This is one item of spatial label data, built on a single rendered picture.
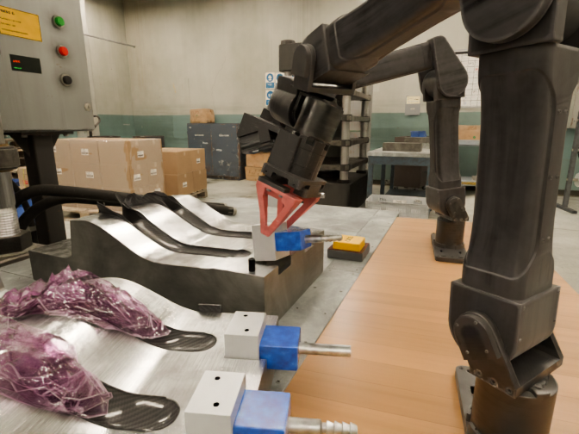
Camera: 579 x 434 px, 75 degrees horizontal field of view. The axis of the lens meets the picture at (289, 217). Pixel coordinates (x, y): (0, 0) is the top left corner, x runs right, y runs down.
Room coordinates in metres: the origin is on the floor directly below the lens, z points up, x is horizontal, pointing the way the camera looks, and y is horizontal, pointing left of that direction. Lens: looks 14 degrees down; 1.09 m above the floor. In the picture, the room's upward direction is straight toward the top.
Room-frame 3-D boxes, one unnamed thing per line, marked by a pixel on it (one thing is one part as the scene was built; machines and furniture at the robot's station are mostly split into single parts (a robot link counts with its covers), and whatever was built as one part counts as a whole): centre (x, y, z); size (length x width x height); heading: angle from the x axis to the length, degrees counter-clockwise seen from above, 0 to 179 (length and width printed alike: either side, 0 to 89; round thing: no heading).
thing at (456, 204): (0.86, -0.38, 0.90); 0.09 x 0.06 x 0.06; 6
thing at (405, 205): (3.74, -1.10, 0.28); 0.61 x 0.41 x 0.15; 67
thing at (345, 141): (5.33, -0.58, 1.03); 1.54 x 0.94 x 2.06; 157
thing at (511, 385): (0.30, -0.20, 0.90); 0.09 x 0.06 x 0.06; 122
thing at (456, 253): (0.87, -0.38, 0.84); 0.20 x 0.07 x 0.08; 162
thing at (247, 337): (0.36, 0.00, 0.86); 0.13 x 0.05 x 0.05; 84
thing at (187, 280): (0.69, 0.21, 0.87); 0.50 x 0.26 x 0.14; 67
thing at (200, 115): (7.98, 1.79, 1.26); 0.42 x 0.33 x 0.29; 67
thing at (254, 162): (7.52, 0.44, 0.42); 0.86 x 0.33 x 0.83; 67
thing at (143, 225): (0.68, 0.20, 0.92); 0.35 x 0.16 x 0.09; 67
